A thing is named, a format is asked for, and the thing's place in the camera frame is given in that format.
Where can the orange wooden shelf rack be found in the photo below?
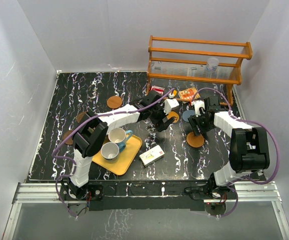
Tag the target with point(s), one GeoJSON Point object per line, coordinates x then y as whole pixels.
{"type": "Point", "coordinates": [184, 61]}

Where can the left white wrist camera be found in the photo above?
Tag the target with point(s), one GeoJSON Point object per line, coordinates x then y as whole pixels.
{"type": "Point", "coordinates": [169, 105]}

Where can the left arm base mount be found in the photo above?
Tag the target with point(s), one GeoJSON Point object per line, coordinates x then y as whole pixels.
{"type": "Point", "coordinates": [88, 192]}

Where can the orange snack packet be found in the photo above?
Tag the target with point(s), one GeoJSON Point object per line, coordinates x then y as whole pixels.
{"type": "Point", "coordinates": [187, 94]}

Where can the grey cup white inside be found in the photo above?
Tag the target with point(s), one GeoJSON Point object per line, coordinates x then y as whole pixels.
{"type": "Point", "coordinates": [110, 152]}

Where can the red white box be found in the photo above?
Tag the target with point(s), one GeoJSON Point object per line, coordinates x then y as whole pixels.
{"type": "Point", "coordinates": [158, 89]}

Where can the blue silicone coaster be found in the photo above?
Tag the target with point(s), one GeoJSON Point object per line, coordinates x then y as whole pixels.
{"type": "Point", "coordinates": [187, 114]}

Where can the light wooden coaster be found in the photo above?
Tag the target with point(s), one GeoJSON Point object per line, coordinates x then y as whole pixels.
{"type": "Point", "coordinates": [114, 102]}
{"type": "Point", "coordinates": [194, 140]}

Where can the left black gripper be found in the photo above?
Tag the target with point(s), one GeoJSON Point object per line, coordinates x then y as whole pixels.
{"type": "Point", "coordinates": [159, 124]}

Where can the blue mug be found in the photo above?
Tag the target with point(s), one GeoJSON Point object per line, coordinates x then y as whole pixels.
{"type": "Point", "coordinates": [120, 137]}

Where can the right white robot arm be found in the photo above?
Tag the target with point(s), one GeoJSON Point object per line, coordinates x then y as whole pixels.
{"type": "Point", "coordinates": [248, 151]}

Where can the orange silicone coaster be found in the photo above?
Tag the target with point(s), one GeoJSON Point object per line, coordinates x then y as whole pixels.
{"type": "Point", "coordinates": [173, 115]}

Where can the white yellow box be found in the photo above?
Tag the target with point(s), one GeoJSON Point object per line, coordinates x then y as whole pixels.
{"type": "Point", "coordinates": [152, 155]}

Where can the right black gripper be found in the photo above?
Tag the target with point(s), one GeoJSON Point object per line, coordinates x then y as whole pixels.
{"type": "Point", "coordinates": [196, 130]}

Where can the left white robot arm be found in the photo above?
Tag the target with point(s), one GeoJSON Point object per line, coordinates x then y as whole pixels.
{"type": "Point", "coordinates": [89, 136]}

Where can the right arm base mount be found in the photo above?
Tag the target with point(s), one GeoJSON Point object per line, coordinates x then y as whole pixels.
{"type": "Point", "coordinates": [212, 191]}

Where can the dark wooden coaster upper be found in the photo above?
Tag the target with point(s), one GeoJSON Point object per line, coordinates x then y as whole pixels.
{"type": "Point", "coordinates": [80, 116]}

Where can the clear plastic cup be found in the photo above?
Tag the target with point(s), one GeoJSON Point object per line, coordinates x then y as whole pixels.
{"type": "Point", "coordinates": [212, 64]}

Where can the yellow tray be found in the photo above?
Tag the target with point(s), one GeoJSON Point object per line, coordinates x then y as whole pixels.
{"type": "Point", "coordinates": [125, 159]}

